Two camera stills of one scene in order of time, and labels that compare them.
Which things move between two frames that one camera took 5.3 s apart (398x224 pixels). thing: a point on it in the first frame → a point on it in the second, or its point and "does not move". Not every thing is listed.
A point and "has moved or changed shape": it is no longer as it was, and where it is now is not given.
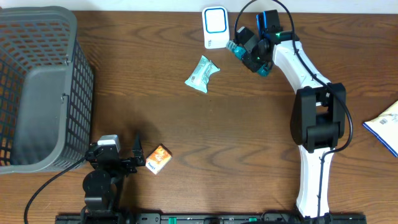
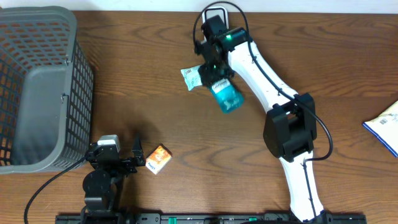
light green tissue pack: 200,74 has moved or changed shape
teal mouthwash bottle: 240,51 has moved or changed shape
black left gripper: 137,150 does not move
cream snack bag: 385,127 does not move
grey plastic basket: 46,91 does not move
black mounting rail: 213,218 does not move
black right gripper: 253,68 → 208,78
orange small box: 158,159 does not move
